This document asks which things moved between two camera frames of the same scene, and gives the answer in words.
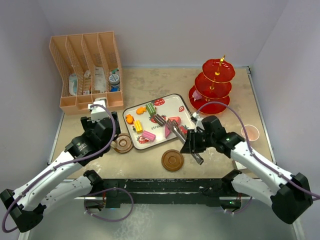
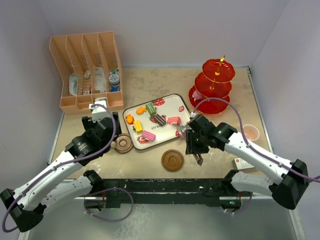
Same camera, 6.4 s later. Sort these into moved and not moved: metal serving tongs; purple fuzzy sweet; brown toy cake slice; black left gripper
Moved: metal serving tongs
Not moved: brown toy cake slice; black left gripper; purple fuzzy sweet
